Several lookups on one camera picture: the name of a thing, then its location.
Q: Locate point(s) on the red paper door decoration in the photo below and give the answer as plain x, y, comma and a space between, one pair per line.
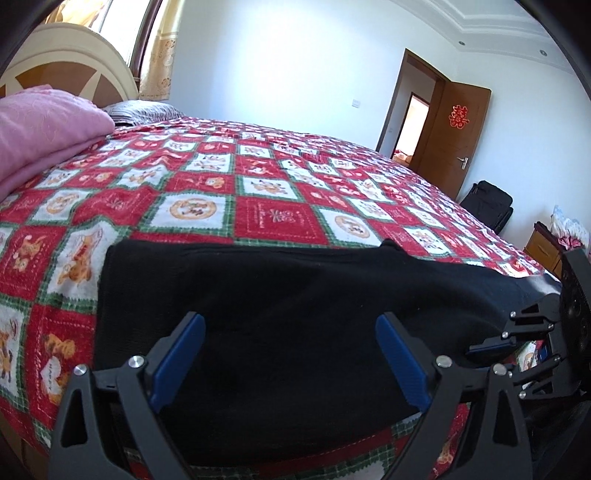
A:
456, 117

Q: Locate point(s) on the folded pink quilt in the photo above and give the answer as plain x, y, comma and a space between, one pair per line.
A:
41, 129

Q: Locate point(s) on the window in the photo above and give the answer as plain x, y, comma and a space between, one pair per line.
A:
127, 27

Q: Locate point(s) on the brown wooden door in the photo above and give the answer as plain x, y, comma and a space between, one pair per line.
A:
457, 138

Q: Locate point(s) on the bed with red patterned cover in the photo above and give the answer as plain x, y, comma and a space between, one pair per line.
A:
272, 203

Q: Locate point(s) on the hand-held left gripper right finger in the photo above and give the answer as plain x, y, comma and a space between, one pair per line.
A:
401, 364

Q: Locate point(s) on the black pants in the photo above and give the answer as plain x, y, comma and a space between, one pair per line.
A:
286, 323

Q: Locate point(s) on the pile of cloth on nightstand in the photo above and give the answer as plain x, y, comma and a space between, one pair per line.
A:
568, 226

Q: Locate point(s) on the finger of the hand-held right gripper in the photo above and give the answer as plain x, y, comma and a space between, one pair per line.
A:
538, 374
489, 344

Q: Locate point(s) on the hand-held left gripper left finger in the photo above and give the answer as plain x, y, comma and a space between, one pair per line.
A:
178, 360

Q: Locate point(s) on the striped pillow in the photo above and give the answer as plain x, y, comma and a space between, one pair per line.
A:
143, 112

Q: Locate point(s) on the black bag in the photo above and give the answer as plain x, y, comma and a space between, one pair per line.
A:
487, 203

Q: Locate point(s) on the yellow patterned curtain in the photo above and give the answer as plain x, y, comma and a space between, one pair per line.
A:
69, 11
157, 60

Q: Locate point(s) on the brown door frame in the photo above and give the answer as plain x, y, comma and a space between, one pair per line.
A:
399, 87

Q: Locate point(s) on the cream and wood headboard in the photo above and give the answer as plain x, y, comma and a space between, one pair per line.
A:
69, 64

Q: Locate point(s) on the wooden nightstand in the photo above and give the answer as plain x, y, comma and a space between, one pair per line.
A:
542, 249

